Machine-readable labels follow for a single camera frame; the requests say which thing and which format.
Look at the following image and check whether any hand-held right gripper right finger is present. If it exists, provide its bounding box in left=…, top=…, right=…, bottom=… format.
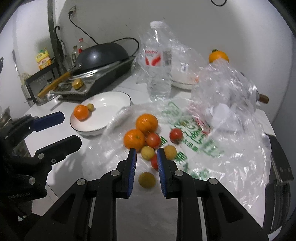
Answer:
left=157, top=148, right=270, bottom=241

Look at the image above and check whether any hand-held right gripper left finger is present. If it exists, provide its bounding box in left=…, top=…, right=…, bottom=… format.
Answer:
left=24, top=148, right=137, bottom=241

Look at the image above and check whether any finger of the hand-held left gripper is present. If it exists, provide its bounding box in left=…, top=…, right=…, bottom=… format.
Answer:
left=25, top=135, right=83, bottom=186
left=7, top=111, right=65, bottom=142

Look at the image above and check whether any white plate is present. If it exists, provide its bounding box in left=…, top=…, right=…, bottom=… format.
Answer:
left=70, top=91, right=132, bottom=137

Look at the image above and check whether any black kitchen rack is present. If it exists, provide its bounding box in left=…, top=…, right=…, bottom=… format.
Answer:
left=24, top=61, right=70, bottom=103

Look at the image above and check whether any green printed plastic bag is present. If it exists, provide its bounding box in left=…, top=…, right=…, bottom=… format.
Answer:
left=82, top=100, right=272, bottom=230

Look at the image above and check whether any yellow oil bottle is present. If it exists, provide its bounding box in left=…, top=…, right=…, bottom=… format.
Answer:
left=36, top=48, right=55, bottom=70

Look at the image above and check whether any metal stove with brass knob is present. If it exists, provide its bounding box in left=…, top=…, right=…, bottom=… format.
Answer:
left=50, top=57, right=136, bottom=101

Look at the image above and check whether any red capped bottle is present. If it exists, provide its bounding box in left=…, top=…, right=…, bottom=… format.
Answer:
left=77, top=38, right=86, bottom=55

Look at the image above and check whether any white bowl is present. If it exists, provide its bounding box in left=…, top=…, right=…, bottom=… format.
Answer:
left=170, top=67, right=201, bottom=90

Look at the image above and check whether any clear water bottle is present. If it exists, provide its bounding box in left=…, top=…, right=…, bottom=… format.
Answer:
left=144, top=21, right=173, bottom=103

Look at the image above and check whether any crumpled clear plastic bag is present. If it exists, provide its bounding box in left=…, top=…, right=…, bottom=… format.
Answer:
left=191, top=59, right=258, bottom=131

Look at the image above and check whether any black stand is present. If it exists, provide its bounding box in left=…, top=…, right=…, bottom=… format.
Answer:
left=261, top=133, right=296, bottom=234

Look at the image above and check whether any orange with green stem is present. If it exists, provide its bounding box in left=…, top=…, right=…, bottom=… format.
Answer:
left=209, top=49, right=229, bottom=64

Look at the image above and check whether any black wok with wooden handle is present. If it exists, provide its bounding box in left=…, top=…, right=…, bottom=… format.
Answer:
left=38, top=42, right=130, bottom=99

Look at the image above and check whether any dark metal bracket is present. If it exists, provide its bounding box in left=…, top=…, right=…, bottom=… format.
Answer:
left=47, top=0, right=66, bottom=70

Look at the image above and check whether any black power cable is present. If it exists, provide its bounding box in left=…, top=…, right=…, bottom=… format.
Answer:
left=68, top=10, right=140, bottom=58

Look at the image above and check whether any wooden handle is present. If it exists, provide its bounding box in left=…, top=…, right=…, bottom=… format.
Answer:
left=258, top=93, right=270, bottom=105

